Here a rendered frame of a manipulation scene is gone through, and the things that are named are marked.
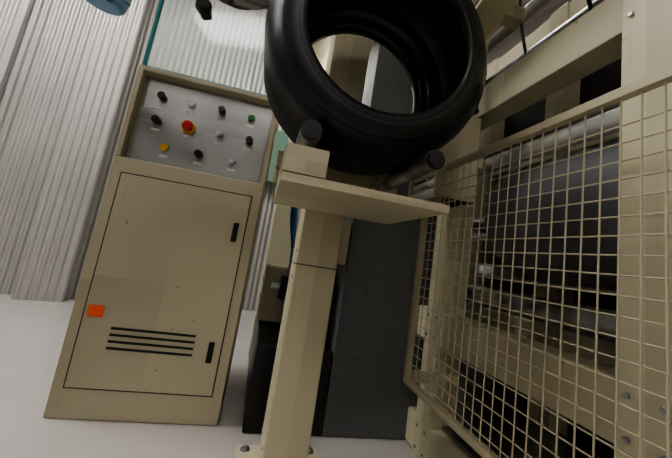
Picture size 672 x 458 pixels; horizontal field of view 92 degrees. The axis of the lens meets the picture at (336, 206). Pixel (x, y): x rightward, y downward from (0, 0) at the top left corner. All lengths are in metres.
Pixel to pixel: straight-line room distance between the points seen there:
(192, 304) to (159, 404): 0.35
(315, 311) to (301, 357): 0.13
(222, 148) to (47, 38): 2.62
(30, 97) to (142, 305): 2.60
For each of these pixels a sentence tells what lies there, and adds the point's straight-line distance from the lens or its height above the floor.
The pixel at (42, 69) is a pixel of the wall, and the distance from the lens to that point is 3.75.
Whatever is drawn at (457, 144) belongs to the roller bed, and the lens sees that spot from 1.17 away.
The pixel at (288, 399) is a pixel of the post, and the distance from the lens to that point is 1.09.
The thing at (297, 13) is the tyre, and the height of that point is 1.14.
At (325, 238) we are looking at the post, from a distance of 1.01.
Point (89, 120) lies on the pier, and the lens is 3.39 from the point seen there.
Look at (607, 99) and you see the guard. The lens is 0.73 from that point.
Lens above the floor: 0.65
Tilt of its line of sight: 9 degrees up
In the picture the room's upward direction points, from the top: 9 degrees clockwise
